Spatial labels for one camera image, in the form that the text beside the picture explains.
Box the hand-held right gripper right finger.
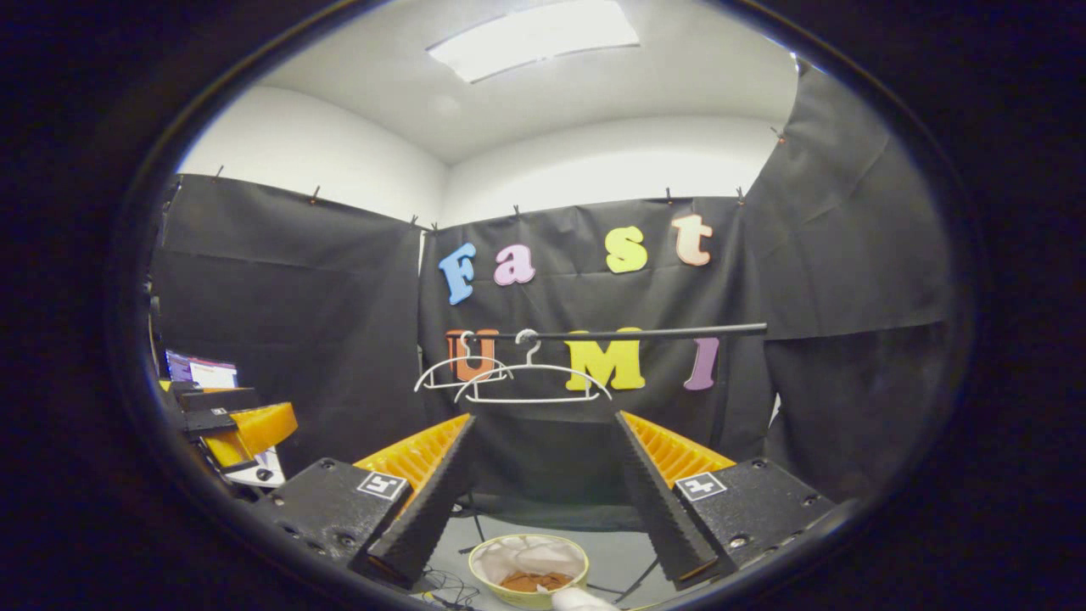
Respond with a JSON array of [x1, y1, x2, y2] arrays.
[[611, 411, 841, 592]]

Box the white cloth lump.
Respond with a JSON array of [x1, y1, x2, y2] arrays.
[[551, 587, 620, 611]]

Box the round yellow-rimmed laundry hamper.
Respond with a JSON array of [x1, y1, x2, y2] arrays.
[[468, 533, 591, 610]]

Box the white clothes hanger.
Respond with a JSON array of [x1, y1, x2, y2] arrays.
[[454, 328, 613, 404], [414, 331, 514, 393]]

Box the black floor cables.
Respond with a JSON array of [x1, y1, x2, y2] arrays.
[[411, 564, 476, 610]]

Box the brown shirt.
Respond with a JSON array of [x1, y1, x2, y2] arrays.
[[501, 571, 574, 593]]

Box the black backdrop cloth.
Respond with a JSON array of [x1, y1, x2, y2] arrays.
[[148, 64, 955, 510]]

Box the laptop screen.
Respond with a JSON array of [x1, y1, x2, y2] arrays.
[[165, 350, 240, 390]]

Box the black clothes rack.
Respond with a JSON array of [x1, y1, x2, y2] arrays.
[[450, 322, 769, 605]]

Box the ceiling light panel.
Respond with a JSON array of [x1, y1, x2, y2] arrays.
[[427, 0, 641, 83]]

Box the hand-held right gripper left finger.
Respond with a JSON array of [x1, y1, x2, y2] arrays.
[[250, 413, 478, 588]]

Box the white desk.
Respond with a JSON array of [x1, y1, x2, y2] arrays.
[[222, 446, 288, 489]]

